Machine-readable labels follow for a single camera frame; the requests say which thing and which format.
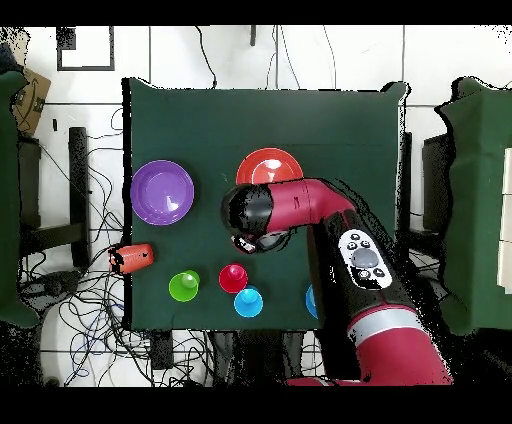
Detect black floor cable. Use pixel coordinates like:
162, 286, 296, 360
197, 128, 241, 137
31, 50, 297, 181
194, 25, 219, 90

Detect black chair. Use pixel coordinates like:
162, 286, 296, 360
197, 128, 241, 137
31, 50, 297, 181
421, 133, 455, 233

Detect blue bowl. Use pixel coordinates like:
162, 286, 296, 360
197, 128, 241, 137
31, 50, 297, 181
304, 283, 319, 320

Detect purple bowl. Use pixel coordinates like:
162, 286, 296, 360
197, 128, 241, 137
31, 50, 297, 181
129, 159, 196, 227

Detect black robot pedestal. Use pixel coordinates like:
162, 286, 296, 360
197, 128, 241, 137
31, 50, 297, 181
211, 330, 321, 387

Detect black caster base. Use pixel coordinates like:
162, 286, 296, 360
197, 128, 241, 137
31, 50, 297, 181
19, 269, 83, 309

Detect blue cup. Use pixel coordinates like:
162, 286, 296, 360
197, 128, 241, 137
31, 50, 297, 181
233, 287, 264, 319

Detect cardboard box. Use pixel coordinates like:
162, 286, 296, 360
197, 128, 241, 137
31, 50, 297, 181
11, 66, 52, 138

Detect black power strip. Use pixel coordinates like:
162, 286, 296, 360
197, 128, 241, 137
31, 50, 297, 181
150, 330, 175, 371

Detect green cloth side table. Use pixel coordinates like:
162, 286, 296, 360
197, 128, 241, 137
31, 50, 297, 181
433, 76, 512, 336
0, 69, 41, 329

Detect black metal leg frame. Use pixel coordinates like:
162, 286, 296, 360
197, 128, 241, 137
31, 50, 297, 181
17, 126, 91, 269

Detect white boxes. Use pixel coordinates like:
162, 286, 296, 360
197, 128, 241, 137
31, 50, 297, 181
496, 146, 512, 295

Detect black square floor frame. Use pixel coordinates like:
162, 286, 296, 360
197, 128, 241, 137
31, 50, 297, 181
56, 25, 116, 72

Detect wide orange bowl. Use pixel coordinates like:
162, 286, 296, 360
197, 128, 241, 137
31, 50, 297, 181
235, 147, 305, 186

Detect orange cup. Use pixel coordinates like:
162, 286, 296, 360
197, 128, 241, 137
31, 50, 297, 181
107, 242, 155, 276

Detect green cup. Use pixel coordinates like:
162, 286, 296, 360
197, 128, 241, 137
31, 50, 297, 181
168, 269, 201, 303

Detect red cup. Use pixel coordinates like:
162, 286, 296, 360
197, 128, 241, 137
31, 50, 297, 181
218, 262, 249, 295

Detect dark green tablecloth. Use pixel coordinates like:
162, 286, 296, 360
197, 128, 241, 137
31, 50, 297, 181
121, 76, 409, 332

